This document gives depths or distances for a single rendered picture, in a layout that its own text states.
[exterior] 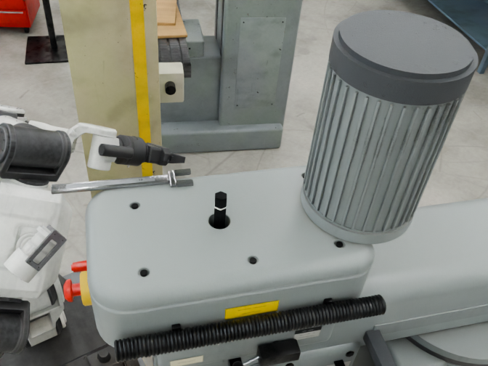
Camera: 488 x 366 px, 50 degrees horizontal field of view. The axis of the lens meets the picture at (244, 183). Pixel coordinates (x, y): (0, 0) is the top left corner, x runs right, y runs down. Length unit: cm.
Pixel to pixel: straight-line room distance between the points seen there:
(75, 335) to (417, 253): 160
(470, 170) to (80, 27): 308
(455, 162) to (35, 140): 364
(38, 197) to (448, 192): 331
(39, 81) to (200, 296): 423
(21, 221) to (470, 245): 97
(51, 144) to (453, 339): 99
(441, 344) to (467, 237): 24
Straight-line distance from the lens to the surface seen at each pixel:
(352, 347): 114
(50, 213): 130
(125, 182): 95
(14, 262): 121
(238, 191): 94
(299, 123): 441
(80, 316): 240
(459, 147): 464
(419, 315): 115
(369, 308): 93
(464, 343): 127
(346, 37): 76
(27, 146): 126
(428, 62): 74
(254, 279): 83
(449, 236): 117
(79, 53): 264
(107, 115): 282
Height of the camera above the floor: 254
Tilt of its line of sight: 42 degrees down
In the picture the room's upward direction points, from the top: 6 degrees clockwise
